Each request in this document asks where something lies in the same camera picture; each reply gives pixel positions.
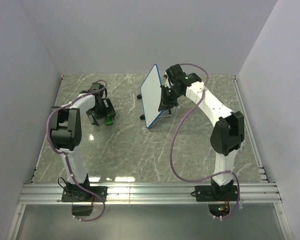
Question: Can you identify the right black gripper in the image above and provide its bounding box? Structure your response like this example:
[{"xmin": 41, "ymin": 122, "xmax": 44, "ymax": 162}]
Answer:
[{"xmin": 158, "ymin": 84, "xmax": 183, "ymax": 112}]

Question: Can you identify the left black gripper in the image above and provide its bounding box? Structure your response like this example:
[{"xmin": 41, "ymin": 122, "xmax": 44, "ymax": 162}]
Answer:
[{"xmin": 87, "ymin": 98, "xmax": 116, "ymax": 125}]

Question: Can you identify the green whiteboard eraser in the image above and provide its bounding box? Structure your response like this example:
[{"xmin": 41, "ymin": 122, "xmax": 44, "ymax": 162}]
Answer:
[{"xmin": 105, "ymin": 115, "xmax": 113, "ymax": 126}]

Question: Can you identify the blue framed whiteboard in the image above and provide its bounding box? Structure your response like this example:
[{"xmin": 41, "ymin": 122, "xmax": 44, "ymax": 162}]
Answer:
[{"xmin": 140, "ymin": 64, "xmax": 163, "ymax": 129}]

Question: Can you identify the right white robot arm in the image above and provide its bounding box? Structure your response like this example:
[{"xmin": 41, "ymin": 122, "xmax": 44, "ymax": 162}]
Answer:
[{"xmin": 158, "ymin": 64, "xmax": 245, "ymax": 201}]

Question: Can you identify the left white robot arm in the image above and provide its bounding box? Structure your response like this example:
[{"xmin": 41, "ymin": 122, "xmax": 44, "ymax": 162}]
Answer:
[{"xmin": 46, "ymin": 80, "xmax": 116, "ymax": 201}]

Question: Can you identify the black wire whiteboard stand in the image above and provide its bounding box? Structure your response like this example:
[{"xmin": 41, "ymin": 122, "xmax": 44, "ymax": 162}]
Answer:
[{"xmin": 136, "ymin": 93, "xmax": 172, "ymax": 120}]

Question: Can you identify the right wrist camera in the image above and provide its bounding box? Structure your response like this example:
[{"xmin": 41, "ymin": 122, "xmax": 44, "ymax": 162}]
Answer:
[{"xmin": 165, "ymin": 64, "xmax": 186, "ymax": 82}]

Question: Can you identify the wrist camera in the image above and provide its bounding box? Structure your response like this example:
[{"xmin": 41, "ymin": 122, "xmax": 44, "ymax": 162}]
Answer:
[
  {"xmin": 89, "ymin": 82, "xmax": 104, "ymax": 92},
  {"xmin": 165, "ymin": 64, "xmax": 186, "ymax": 82}
]

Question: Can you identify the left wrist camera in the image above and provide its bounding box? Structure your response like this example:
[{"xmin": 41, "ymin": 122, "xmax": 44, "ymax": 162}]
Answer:
[{"xmin": 89, "ymin": 82, "xmax": 104, "ymax": 92}]

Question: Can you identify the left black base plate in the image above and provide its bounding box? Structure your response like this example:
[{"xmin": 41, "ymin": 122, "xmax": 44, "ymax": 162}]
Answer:
[{"xmin": 61, "ymin": 185, "xmax": 108, "ymax": 203}]

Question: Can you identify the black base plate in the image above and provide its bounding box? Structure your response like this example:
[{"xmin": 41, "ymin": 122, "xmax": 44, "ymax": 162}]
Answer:
[
  {"xmin": 190, "ymin": 184, "xmax": 240, "ymax": 202},
  {"xmin": 61, "ymin": 185, "xmax": 108, "ymax": 203}
]

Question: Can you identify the aluminium right side rail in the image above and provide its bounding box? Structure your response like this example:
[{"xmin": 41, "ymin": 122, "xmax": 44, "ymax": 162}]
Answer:
[{"xmin": 231, "ymin": 75, "xmax": 269, "ymax": 183}]

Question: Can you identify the aluminium rail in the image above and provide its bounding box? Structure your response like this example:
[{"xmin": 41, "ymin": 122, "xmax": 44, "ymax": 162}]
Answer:
[
  {"xmin": 17, "ymin": 182, "xmax": 282, "ymax": 205},
  {"xmin": 231, "ymin": 75, "xmax": 269, "ymax": 183}
]

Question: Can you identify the aluminium front rail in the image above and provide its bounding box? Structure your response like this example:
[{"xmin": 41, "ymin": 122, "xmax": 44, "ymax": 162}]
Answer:
[{"xmin": 17, "ymin": 182, "xmax": 282, "ymax": 205}]

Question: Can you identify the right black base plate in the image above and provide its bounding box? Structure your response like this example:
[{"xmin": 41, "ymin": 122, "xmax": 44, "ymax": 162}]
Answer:
[{"xmin": 190, "ymin": 184, "xmax": 240, "ymax": 202}]

